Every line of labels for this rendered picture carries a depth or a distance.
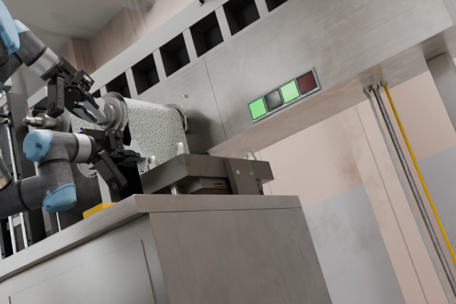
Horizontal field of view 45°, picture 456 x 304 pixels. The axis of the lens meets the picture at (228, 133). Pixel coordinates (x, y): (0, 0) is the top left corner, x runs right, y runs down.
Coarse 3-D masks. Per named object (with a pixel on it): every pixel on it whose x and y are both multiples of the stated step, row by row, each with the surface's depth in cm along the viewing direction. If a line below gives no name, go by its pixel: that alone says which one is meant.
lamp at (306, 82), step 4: (304, 76) 161; (308, 76) 160; (312, 76) 159; (300, 80) 161; (304, 80) 161; (308, 80) 160; (312, 80) 159; (300, 84) 161; (304, 84) 160; (308, 84) 160; (312, 84) 159; (300, 88) 161; (304, 88) 160; (308, 88) 160; (312, 88) 159; (304, 92) 160
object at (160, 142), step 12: (132, 132) 157; (144, 132) 161; (156, 132) 165; (168, 132) 170; (180, 132) 175; (144, 144) 159; (156, 144) 163; (168, 144) 168; (156, 156) 161; (168, 156) 165; (144, 168) 155
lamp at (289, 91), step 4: (288, 84) 164; (292, 84) 163; (280, 88) 165; (284, 88) 164; (288, 88) 164; (292, 88) 163; (296, 88) 162; (284, 92) 164; (288, 92) 163; (292, 92) 163; (296, 92) 162; (284, 96) 164; (288, 96) 163; (292, 96) 162; (296, 96) 162; (284, 100) 164; (288, 100) 163
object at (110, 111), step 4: (104, 104) 161; (108, 104) 160; (112, 104) 161; (104, 108) 160; (108, 108) 160; (112, 108) 159; (104, 112) 161; (108, 112) 159; (112, 112) 158; (116, 112) 159; (108, 116) 159; (112, 116) 158; (116, 116) 159; (108, 120) 159; (112, 120) 158; (108, 124) 159; (112, 124) 159; (104, 128) 160
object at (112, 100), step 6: (108, 102) 162; (114, 102) 160; (120, 108) 158; (120, 114) 158; (120, 120) 158; (96, 126) 164; (114, 126) 159; (120, 126) 159; (126, 126) 160; (114, 132) 159; (126, 132) 162
